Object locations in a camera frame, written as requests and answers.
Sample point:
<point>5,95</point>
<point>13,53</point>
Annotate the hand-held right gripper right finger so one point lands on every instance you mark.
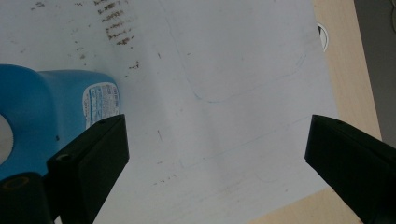
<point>351,161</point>

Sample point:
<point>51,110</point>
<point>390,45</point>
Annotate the white paper sheet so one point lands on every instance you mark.
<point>224,137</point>

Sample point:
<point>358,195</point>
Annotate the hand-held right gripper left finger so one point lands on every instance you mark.
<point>93,161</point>

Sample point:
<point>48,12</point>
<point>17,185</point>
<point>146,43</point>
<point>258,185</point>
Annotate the blue plastic detergent bottle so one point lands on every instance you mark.
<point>40,102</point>

